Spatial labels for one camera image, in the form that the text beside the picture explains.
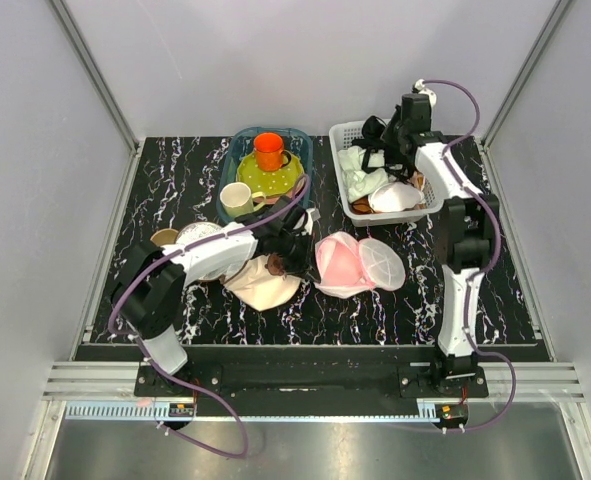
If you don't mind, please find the white pink mesh laundry bag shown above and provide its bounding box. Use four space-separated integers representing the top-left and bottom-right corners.
315 232 406 299

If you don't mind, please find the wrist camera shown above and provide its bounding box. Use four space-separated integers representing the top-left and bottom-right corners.
412 79 437 108
302 208 320 235

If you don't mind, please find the black bra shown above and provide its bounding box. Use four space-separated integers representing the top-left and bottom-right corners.
351 115 414 183

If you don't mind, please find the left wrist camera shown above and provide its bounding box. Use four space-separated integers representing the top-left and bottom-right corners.
302 208 320 235

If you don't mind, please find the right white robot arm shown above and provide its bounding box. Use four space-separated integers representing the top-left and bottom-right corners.
382 91 501 398

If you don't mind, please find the tan cup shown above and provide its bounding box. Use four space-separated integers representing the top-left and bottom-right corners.
150 228 179 247

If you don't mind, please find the green cream mug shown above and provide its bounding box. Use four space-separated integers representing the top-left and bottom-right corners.
219 182 266 219

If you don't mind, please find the pink plate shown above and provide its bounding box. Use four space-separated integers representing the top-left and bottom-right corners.
267 174 310 205

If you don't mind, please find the pink bra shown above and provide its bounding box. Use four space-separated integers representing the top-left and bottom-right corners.
316 232 363 287

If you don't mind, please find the yellow dotted plate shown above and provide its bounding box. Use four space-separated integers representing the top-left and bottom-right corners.
236 153 304 197

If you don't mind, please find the brown garment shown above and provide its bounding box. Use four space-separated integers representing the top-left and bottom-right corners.
349 177 400 215

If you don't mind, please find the orange mug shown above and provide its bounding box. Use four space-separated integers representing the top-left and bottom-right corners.
253 132 284 172

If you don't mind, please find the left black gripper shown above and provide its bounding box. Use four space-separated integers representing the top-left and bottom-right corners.
275 231 321 284

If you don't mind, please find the pale green cloth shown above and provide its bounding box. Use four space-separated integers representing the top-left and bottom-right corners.
337 146 390 203

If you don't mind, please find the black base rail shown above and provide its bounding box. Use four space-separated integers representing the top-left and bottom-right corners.
133 344 491 419

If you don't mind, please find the white plastic basket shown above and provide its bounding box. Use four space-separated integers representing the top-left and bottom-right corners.
329 121 445 227

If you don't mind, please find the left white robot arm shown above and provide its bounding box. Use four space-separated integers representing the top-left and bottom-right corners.
109 200 319 396

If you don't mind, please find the teal plastic tray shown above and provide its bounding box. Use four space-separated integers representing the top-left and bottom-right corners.
216 127 314 223

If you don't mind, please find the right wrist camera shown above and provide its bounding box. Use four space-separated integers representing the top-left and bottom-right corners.
412 79 437 108

